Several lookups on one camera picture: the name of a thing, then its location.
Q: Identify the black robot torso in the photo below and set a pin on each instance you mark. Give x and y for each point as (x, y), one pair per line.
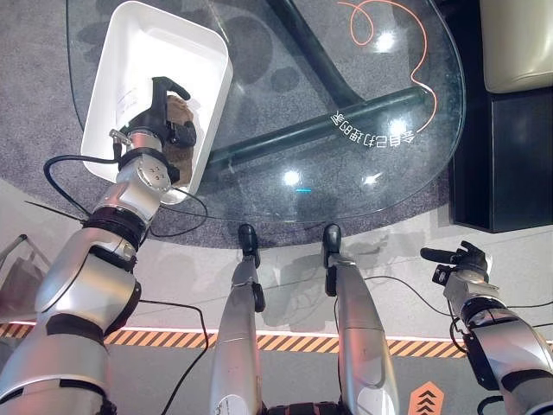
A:
(302, 408)

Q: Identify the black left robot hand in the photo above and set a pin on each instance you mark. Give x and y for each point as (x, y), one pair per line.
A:
(157, 119)

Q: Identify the dark right robot foot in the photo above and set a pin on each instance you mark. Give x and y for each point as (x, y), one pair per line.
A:
(332, 237)

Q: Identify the grey metal stand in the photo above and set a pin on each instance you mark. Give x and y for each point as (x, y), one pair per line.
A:
(19, 276)

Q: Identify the orange arrow floor marker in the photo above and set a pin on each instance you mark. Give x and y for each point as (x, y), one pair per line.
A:
(427, 400)

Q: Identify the grey carpet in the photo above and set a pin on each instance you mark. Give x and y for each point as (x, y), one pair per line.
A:
(34, 86)

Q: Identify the orange black hazard tape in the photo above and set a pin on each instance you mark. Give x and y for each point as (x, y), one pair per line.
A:
(294, 342)

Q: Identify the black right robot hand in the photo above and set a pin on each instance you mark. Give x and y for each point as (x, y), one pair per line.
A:
(473, 259)

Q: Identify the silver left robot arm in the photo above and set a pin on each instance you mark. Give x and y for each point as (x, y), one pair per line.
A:
(78, 298)

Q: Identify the dark left robot foot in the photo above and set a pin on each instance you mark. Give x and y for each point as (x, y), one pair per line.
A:
(247, 238)

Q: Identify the dark robot foot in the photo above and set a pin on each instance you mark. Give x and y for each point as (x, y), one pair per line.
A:
(332, 237)
(247, 238)

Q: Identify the silver robot leg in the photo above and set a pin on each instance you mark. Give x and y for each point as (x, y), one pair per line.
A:
(360, 328)
(237, 346)

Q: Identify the black cabinet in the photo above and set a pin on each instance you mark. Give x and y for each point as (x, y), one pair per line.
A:
(514, 164)

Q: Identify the white plastic basket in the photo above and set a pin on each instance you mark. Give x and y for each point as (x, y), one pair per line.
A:
(129, 56)

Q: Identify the beige sofa cushion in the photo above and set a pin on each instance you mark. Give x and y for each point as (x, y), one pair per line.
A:
(518, 39)

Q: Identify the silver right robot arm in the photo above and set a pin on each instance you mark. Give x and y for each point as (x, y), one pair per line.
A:
(510, 341)

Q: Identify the black metal table frame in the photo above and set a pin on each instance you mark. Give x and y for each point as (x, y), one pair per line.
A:
(315, 125)

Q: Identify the silver right robot leg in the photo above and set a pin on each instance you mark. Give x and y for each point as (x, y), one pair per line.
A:
(360, 328)

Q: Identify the brown cloth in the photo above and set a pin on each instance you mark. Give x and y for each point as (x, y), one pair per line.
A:
(180, 114)

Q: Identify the silver left robot leg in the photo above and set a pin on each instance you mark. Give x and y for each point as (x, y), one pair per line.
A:
(237, 346)

